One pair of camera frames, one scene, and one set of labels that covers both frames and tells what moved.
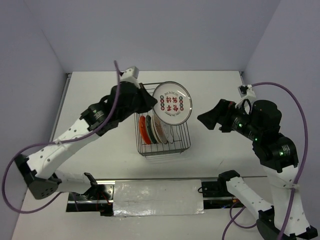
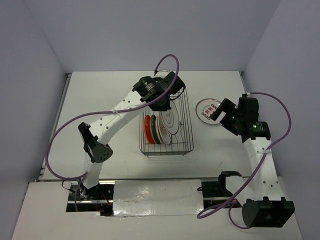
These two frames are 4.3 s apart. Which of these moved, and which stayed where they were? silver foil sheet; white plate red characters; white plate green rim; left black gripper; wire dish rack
Moved: white plate green rim; left black gripper; white plate red characters
Stayed: silver foil sheet; wire dish rack
